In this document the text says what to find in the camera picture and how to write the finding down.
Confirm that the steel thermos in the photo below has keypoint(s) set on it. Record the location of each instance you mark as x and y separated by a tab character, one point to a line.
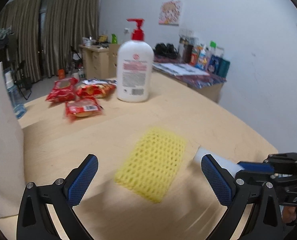
185	49

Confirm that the printed paper sheet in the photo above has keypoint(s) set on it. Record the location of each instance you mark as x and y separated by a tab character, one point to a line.
178	69

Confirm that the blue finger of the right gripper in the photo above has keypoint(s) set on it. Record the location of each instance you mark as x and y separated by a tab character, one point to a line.
257	167

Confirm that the light wooden desk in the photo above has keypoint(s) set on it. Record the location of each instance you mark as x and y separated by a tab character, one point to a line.
99	62

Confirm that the white blue snack packet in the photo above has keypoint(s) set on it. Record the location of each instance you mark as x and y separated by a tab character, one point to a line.
99	81

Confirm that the black headphones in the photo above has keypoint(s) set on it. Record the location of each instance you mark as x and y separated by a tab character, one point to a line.
166	50

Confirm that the white lotion pump bottle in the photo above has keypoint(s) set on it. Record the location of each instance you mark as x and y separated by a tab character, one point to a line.
134	66

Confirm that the small red snack packet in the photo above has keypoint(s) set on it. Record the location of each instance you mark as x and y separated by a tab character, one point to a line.
82	108

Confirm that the brown curtains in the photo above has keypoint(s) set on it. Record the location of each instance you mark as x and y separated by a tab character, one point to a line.
66	23

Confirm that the black folding chair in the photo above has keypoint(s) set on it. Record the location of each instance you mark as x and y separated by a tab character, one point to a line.
23	82

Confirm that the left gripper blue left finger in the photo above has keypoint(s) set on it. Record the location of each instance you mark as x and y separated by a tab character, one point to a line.
34	220

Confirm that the green bottle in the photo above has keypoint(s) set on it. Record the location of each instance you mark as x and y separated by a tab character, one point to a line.
114	39

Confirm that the white styrofoam box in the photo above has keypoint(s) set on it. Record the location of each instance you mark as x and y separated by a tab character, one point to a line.
12	178

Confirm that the red snack bag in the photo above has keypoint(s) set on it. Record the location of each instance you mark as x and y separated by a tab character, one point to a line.
63	90

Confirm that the orange snack bag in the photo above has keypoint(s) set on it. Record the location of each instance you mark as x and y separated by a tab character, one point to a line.
98	90

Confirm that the yellow foam net sleeve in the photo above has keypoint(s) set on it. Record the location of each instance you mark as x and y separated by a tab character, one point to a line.
153	164

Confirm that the orange container on floor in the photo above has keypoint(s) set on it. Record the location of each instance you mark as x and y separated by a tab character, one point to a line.
61	74

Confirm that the cartoon wall poster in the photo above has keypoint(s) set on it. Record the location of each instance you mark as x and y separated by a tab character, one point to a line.
170	13

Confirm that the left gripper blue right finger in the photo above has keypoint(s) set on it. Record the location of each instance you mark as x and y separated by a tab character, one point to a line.
264	221

